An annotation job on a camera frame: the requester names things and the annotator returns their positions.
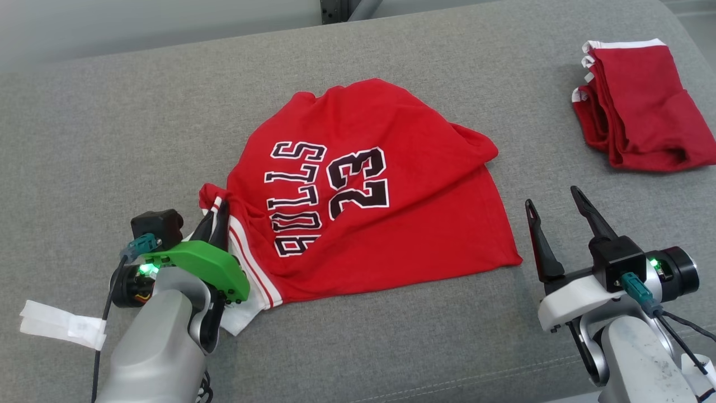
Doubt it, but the black right cable teal connector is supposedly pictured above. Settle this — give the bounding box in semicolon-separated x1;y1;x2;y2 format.
621;273;716;387

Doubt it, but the grey rounded post bracket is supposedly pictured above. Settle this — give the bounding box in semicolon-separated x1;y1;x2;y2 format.
348;0;392;22

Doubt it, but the white tape label right cable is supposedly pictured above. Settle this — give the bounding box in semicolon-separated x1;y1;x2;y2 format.
680;354;716;402

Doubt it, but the red white Bulls jersey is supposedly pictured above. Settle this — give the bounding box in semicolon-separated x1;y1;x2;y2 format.
199;78;524;336
571;38;716;172

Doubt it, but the white tape label cable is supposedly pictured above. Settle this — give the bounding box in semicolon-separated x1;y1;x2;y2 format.
20;299;107;352
680;354;716;402

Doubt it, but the black left cable teal connector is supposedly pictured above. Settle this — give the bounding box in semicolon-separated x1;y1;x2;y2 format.
91;234;163;403

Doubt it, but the white tape label left cable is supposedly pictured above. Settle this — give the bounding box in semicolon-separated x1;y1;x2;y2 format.
20;299;107;352

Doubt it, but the black cable teal connector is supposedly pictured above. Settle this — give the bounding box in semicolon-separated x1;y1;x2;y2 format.
621;273;716;387
91;234;163;403

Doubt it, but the grey metal post bracket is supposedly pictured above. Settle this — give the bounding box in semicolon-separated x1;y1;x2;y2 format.
320;0;352;25

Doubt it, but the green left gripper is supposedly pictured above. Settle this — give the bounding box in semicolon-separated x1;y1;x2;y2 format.
140;199;251;303

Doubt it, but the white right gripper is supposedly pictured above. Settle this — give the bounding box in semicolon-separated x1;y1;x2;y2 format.
525;186;633;334

